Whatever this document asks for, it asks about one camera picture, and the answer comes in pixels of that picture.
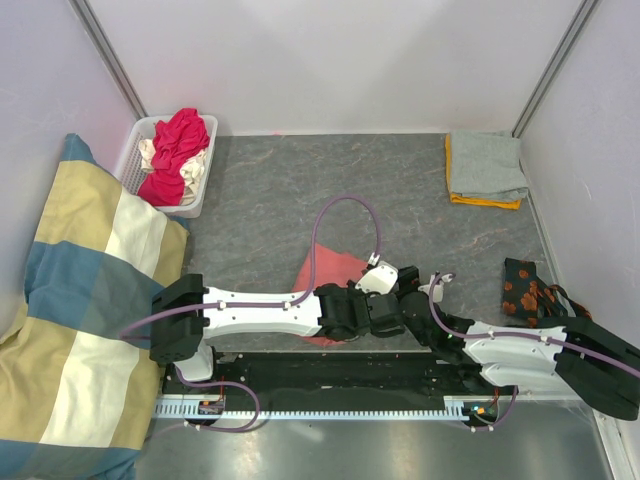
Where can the cream t shirt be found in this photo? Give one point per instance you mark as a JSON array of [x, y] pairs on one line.
[[191, 171]]

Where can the salmon pink t shirt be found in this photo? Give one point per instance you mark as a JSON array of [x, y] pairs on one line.
[[331, 267]]

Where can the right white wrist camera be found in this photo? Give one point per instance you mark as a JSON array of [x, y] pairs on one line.
[[434, 288]]

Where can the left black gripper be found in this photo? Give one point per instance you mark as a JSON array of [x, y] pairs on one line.
[[353, 292]]

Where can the grey slotted cable duct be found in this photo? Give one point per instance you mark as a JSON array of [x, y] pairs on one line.
[[178, 408]]

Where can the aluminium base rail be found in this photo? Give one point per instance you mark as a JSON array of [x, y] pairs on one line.
[[529, 395]]

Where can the magenta t shirt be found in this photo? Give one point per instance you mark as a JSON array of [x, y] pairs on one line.
[[175, 141]]

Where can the floral dark bag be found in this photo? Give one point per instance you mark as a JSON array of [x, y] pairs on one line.
[[528, 298]]

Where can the left aluminium frame post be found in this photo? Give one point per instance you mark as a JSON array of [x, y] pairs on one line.
[[99, 38]]

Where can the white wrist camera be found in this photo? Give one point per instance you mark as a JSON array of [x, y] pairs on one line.
[[434, 288], [379, 277]]

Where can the white plastic laundry basket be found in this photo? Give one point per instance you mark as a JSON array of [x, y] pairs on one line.
[[128, 170]]

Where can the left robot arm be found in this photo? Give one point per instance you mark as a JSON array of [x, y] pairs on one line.
[[187, 314]]

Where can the right aluminium frame post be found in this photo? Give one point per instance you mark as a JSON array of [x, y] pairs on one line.
[[568, 41]]

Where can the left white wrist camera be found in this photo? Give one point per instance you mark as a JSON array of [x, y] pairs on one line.
[[379, 277]]

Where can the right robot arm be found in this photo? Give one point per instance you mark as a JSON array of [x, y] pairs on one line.
[[562, 355]]

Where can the blue yellow checked pillow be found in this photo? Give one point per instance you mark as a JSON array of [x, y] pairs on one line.
[[76, 400]]

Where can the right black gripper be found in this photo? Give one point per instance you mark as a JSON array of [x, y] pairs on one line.
[[408, 280]]

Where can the aluminium frame post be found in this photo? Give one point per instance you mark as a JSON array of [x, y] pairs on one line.
[[568, 41], [99, 38]]

